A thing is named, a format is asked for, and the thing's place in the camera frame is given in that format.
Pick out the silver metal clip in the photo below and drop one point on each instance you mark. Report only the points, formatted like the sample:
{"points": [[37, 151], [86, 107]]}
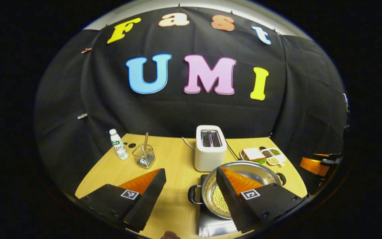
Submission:
{"points": [[82, 116]]}

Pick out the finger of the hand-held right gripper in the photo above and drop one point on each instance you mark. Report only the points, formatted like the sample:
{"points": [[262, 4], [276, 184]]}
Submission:
{"points": [[312, 166]]}

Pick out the black induction cooktop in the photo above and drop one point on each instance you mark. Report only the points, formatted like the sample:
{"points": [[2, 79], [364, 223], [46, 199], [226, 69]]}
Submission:
{"points": [[216, 227]]}

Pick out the pile of yellow soybeans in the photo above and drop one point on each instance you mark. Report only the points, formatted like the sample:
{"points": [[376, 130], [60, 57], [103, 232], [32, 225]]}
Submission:
{"points": [[219, 199]]}

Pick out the pink cloth clip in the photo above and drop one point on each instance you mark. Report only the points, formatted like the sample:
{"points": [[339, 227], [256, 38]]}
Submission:
{"points": [[86, 50]]}

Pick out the white divided grain dish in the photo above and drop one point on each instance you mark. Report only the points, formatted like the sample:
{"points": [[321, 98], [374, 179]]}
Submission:
{"points": [[279, 158]]}

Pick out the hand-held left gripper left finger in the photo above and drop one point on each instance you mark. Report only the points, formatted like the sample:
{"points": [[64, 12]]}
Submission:
{"points": [[146, 204]]}

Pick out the white toaster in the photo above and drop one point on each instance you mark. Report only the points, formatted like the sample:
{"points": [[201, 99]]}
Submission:
{"points": [[209, 159]]}

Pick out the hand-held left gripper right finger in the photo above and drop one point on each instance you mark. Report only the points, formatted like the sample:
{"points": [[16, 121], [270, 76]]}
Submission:
{"points": [[230, 202]]}

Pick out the white green-label drink bottle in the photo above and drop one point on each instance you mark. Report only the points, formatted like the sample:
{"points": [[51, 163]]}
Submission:
{"points": [[119, 149]]}

